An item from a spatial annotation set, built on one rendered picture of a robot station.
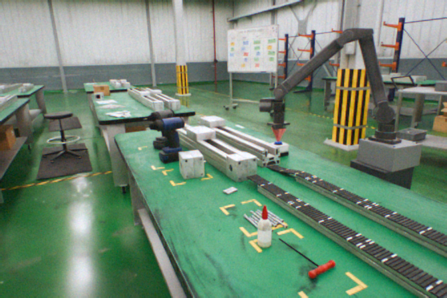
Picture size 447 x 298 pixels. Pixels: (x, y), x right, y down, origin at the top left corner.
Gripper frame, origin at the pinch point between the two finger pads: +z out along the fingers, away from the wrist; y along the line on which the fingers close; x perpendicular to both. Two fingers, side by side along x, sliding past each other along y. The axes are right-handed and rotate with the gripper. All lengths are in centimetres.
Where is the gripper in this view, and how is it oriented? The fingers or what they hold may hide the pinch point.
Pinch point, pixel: (277, 140)
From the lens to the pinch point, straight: 157.7
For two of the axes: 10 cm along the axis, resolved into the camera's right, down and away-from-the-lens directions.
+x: 4.6, 2.5, -8.5
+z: 0.2, 9.6, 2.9
